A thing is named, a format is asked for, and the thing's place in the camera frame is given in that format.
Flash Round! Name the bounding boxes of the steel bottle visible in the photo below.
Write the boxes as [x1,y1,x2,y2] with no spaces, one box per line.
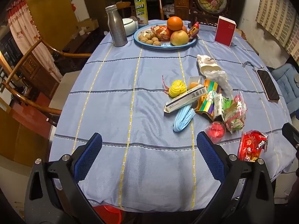
[105,5,128,47]

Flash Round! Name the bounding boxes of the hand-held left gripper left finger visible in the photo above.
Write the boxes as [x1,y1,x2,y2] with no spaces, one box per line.
[24,133,103,224]

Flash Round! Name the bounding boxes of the floral curtain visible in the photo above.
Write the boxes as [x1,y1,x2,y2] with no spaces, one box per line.
[7,0,63,82]

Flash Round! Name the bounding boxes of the pile of walnuts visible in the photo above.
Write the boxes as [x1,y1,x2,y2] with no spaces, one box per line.
[138,31,161,46]

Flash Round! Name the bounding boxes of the red green snack bag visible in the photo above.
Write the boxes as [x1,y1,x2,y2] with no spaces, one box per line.
[223,91,247,134]

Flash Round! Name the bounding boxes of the patterned wall cloth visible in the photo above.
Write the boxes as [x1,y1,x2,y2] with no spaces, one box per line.
[255,0,299,62]

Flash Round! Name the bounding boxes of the smartphone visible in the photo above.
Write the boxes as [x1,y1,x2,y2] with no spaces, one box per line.
[257,69,280,103]

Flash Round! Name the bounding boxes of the red yellow candy wrapper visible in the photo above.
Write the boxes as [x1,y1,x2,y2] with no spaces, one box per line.
[188,21,200,39]

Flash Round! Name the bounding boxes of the pale lidded bowl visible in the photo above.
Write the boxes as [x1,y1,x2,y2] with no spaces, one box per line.
[122,18,138,36]

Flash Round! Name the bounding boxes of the blue rimmed plate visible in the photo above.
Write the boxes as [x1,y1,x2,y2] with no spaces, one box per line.
[134,24,198,50]

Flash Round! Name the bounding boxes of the yellow apple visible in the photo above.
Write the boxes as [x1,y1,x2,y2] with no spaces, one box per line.
[170,30,189,46]

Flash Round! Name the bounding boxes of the wooden chair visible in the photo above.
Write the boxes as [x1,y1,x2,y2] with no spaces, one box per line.
[158,0,191,21]
[116,2,132,18]

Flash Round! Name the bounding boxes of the cardboard box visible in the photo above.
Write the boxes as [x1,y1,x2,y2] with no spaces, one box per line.
[77,19,98,38]

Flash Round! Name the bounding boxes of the long white box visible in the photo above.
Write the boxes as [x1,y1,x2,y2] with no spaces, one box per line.
[164,85,208,113]

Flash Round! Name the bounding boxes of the clear cup with red mesh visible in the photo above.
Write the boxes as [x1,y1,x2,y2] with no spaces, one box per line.
[205,121,226,143]

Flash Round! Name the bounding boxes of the dark wooden cabinet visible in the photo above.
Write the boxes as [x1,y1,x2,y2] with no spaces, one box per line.
[19,51,61,98]

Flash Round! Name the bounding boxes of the blue face mask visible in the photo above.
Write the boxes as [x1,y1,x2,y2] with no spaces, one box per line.
[172,105,196,132]

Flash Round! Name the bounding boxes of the wooden armchair with cushion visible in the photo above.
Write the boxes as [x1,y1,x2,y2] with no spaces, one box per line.
[2,38,93,127]

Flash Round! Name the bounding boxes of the clear cup with orange jelly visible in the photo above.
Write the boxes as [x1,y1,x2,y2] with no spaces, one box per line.
[188,76,204,90]

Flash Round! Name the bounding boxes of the blue striped tablecloth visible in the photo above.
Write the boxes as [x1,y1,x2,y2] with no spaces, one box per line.
[49,19,297,210]

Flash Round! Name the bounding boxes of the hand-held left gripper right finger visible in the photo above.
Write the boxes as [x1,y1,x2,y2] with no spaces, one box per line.
[196,131,275,224]

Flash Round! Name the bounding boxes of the blue cushioned chair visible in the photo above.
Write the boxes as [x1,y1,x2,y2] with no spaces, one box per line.
[269,63,299,115]

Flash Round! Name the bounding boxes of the red snack packet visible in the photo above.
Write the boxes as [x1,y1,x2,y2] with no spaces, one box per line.
[238,131,269,162]

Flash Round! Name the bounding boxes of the clear plastic wrap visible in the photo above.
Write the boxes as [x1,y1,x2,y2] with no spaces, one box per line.
[206,70,234,99]

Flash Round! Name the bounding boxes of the colourful striped box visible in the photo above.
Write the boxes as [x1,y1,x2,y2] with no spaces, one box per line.
[195,79,223,119]

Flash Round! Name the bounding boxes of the red pomegranate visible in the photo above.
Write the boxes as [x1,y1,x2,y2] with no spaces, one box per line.
[151,25,173,41]

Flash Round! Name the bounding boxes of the yellow spray can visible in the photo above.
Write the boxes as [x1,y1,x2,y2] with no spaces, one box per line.
[133,0,149,27]

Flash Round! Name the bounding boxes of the red plastic basket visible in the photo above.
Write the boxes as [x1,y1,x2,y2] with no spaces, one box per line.
[95,204,123,224]

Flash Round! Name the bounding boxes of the yellow ribbon flower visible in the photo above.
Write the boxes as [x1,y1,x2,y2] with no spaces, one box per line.
[162,75,188,98]

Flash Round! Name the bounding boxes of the white paper cup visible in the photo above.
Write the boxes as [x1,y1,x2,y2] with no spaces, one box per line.
[197,54,222,78]

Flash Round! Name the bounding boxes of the green tissue packet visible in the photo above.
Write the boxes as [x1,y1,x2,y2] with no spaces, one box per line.
[212,93,233,122]

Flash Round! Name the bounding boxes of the red box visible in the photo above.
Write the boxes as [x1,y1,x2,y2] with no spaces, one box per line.
[215,16,237,46]

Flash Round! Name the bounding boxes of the orange fruit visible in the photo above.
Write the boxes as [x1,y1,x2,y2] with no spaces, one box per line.
[167,16,184,31]

